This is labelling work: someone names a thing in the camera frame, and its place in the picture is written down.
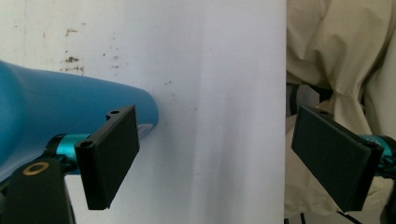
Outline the blue plastic bottle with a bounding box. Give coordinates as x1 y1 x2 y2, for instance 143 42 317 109
0 60 160 183

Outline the black metal stand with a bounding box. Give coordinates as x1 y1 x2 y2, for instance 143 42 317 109
286 82 333 118

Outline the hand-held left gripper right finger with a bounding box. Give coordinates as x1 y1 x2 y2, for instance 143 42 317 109
290 105 385 213

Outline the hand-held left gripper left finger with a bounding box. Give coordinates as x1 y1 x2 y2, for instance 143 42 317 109
74 105 140 211

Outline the beige curtain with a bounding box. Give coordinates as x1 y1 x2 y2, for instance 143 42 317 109
284 0 396 219

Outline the black cable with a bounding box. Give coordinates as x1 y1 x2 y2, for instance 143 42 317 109
335 209 363 224

